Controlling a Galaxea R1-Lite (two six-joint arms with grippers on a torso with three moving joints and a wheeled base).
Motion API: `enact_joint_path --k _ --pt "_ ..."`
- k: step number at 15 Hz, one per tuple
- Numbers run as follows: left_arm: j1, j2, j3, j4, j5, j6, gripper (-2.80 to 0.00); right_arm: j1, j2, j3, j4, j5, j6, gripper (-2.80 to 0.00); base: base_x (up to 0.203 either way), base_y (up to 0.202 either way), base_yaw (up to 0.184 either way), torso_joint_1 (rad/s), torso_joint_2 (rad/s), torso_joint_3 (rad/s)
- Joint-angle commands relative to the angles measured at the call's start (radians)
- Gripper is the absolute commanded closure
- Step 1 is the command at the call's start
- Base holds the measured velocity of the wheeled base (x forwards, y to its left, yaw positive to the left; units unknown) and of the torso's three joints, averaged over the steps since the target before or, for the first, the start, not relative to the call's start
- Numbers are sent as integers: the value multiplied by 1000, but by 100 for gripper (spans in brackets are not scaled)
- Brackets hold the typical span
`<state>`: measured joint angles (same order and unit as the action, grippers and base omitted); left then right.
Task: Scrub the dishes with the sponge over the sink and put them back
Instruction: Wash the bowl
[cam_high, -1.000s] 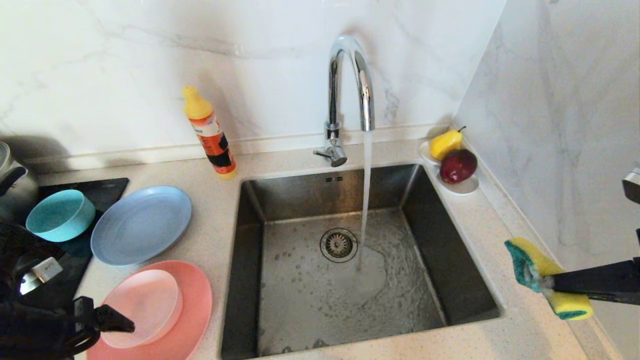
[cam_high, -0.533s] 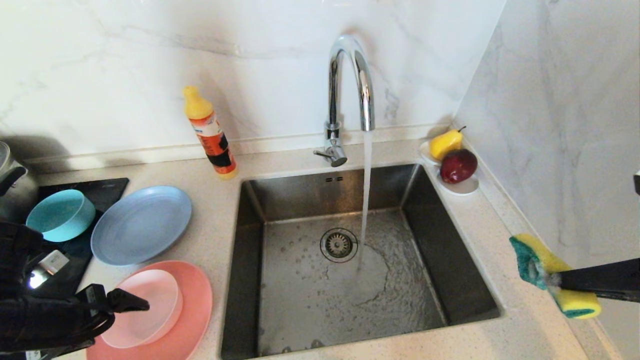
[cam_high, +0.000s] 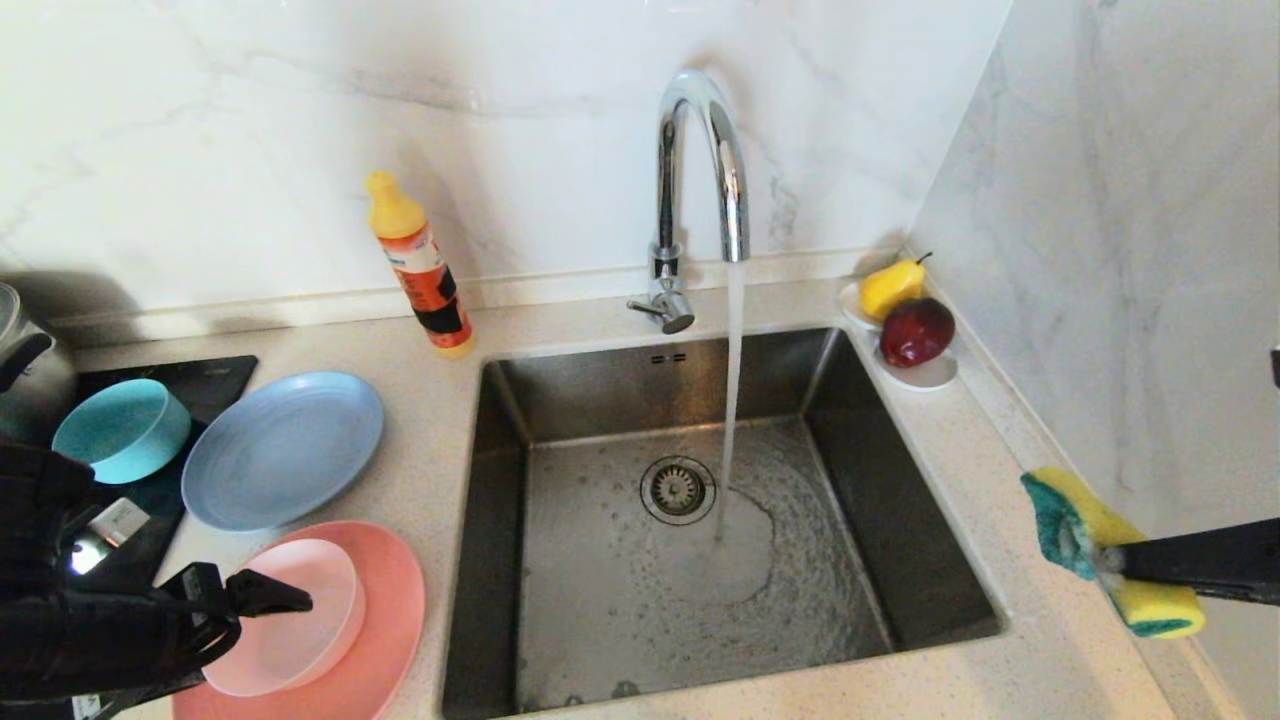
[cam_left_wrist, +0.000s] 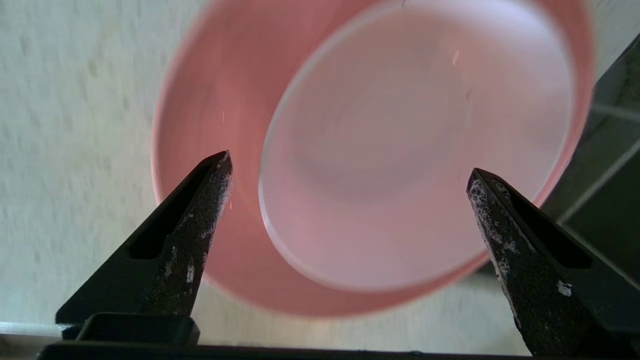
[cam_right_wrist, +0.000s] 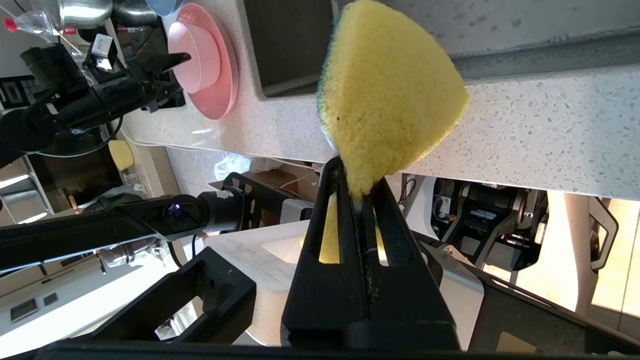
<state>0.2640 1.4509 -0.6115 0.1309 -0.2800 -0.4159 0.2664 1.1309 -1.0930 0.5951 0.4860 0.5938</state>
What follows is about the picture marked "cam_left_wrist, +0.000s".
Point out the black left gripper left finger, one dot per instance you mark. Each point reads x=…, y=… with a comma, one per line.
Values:
x=180, y=250

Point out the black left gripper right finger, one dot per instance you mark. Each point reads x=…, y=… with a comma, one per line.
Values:
x=540, y=280

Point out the stainless steel sink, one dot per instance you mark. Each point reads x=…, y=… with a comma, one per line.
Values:
x=610, y=175

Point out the large salmon pink plate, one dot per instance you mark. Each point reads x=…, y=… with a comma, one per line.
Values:
x=220, y=100

